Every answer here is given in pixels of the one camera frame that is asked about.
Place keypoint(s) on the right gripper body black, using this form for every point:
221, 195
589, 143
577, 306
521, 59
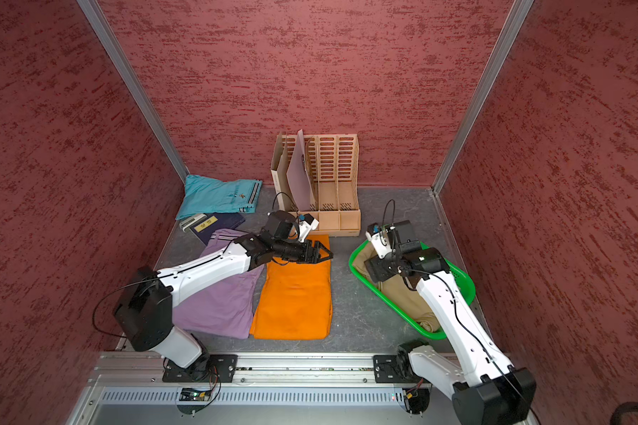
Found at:
386, 266

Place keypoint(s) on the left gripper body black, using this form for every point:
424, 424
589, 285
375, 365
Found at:
292, 249

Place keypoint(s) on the beige long pants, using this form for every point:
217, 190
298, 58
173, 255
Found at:
396, 290

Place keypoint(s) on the orange cloth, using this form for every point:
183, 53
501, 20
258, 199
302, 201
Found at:
295, 303

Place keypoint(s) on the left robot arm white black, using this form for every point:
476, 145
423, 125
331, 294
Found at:
144, 310

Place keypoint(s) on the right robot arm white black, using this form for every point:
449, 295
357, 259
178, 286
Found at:
483, 385

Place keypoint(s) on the folded teal shirt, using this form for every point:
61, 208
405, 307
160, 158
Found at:
205, 195

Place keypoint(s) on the folded purple shorts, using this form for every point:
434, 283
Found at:
222, 309

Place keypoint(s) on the lilac paper folder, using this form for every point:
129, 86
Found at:
298, 177

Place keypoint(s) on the cardboard sheet in organizer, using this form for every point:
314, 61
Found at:
278, 168

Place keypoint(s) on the dark blue book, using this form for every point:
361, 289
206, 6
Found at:
203, 226

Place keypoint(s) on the beige desk file organizer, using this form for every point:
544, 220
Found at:
332, 165

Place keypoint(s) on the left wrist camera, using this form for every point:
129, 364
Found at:
306, 224

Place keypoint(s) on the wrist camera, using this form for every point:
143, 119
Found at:
378, 236
306, 224

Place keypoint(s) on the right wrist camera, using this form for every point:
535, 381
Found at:
378, 236

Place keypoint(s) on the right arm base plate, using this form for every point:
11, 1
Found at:
388, 369

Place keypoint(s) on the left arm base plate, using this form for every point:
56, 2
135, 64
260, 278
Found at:
218, 368

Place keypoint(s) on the right aluminium corner post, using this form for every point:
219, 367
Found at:
515, 19

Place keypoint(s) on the aluminium corner post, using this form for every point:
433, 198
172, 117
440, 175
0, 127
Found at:
515, 19
102, 29

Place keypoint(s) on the left aluminium corner post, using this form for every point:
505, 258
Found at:
102, 29

